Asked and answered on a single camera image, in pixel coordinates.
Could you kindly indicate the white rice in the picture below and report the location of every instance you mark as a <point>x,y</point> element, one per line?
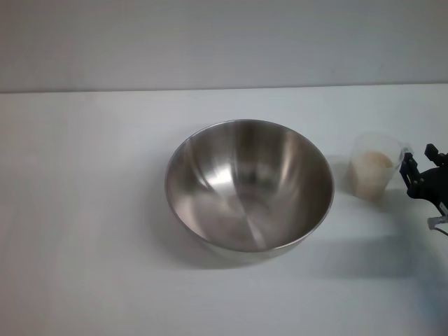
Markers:
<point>369,171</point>

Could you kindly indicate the clear plastic measuring cup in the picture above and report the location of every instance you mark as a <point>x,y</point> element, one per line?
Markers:
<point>378,143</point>

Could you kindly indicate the stainless steel mixing bowl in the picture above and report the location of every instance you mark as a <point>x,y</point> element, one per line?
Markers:
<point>245,189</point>

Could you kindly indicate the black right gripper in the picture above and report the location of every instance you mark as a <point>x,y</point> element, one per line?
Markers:
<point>432,185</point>

